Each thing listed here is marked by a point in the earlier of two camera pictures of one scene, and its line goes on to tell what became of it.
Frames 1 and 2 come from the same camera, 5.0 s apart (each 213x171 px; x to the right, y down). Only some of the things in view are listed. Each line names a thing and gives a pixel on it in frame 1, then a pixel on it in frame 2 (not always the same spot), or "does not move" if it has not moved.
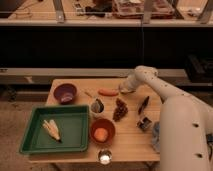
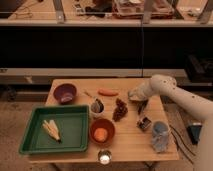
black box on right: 199,68 does not move
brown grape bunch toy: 120,111 does not move
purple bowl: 65,93 does not move
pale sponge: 129,90 to 137,98
